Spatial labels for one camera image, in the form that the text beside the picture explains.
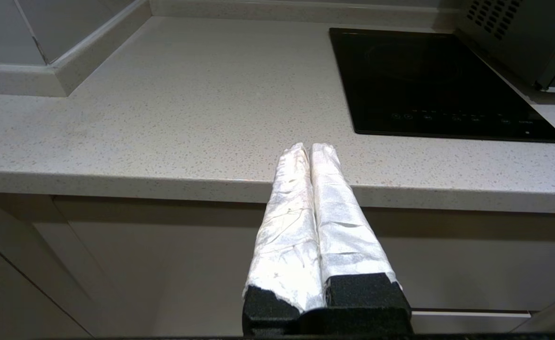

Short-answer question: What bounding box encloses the silver microwave oven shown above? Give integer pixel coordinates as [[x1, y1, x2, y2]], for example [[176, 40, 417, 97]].
[[457, 0, 555, 89]]

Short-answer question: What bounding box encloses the beige corner cabinet panel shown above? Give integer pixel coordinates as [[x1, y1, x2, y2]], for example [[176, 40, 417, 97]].
[[0, 191, 118, 338]]

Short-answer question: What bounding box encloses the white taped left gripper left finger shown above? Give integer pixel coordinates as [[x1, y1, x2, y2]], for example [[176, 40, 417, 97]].
[[242, 143, 326, 337]]

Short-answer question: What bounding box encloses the black induction cooktop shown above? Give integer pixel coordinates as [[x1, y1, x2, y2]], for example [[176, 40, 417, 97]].
[[329, 27, 555, 143]]

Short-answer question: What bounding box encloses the large beige cabinet drawer front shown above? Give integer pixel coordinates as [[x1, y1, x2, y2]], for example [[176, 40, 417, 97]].
[[53, 195, 555, 337]]

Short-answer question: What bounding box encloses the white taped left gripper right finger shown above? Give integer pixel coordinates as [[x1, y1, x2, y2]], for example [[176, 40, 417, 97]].
[[309, 143, 412, 337]]

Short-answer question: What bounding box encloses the small beige cabinet drawer front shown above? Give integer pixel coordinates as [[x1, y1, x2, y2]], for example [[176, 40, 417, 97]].
[[411, 309, 533, 336]]

